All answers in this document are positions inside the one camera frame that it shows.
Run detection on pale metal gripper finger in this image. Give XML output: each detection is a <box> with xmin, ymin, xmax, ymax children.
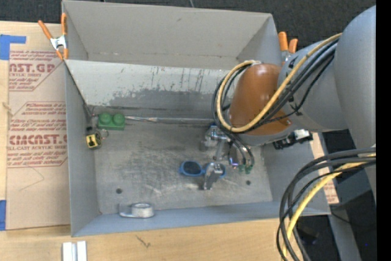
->
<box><xmin>199</xmin><ymin>128</ymin><xmax>215</xmax><ymax>152</ymax></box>
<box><xmin>202</xmin><ymin>163</ymin><xmax>225</xmax><ymax>191</ymax></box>

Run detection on blue sunglasses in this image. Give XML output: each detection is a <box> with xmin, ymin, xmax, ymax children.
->
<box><xmin>178</xmin><ymin>160</ymin><xmax>227</xmax><ymax>178</ymax></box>

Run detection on grey metal bin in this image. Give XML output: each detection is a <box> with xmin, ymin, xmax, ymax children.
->
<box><xmin>60</xmin><ymin>0</ymin><xmax>331</xmax><ymax>238</ymax></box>

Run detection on silver round metal cup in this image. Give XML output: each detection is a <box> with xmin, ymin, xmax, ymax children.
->
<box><xmin>119</xmin><ymin>202</ymin><xmax>155</xmax><ymax>219</ymax></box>

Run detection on green toy block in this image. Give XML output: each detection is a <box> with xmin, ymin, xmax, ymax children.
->
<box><xmin>97</xmin><ymin>112</ymin><xmax>126</xmax><ymax>131</ymax></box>

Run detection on yellow and black key fob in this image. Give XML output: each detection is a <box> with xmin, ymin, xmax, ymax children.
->
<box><xmin>86</xmin><ymin>129</ymin><xmax>109</xmax><ymax>150</ymax></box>

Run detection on brown cardboard board red print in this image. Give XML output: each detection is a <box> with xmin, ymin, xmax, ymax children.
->
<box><xmin>0</xmin><ymin>20</ymin><xmax>72</xmax><ymax>231</ymax></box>

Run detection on black cylinder on white bracket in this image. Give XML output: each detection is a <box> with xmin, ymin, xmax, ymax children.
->
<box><xmin>272</xmin><ymin>128</ymin><xmax>314</xmax><ymax>151</ymax></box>

